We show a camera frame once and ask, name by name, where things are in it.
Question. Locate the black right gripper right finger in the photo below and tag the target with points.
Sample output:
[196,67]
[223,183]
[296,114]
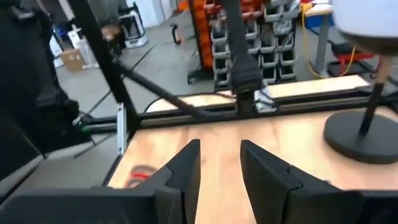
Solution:
[273,193]

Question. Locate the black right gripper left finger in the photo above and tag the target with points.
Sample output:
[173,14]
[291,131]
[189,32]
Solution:
[180,180]

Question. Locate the grey storage bin rack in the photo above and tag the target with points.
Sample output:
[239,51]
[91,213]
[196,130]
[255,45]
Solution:
[273,46]

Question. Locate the white machine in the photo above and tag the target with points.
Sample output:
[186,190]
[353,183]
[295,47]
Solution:
[133,29]

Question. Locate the orange rack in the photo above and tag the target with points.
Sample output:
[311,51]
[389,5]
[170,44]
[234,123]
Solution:
[202,34]

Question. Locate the red black cart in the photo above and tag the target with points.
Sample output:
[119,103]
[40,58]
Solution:
[354,57]

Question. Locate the cardboard box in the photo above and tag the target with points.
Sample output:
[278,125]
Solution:
[72,59]

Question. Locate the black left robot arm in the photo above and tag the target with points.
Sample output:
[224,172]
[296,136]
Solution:
[242,71]

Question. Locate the white globe lamp black base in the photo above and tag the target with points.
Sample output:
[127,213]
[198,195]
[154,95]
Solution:
[357,137]

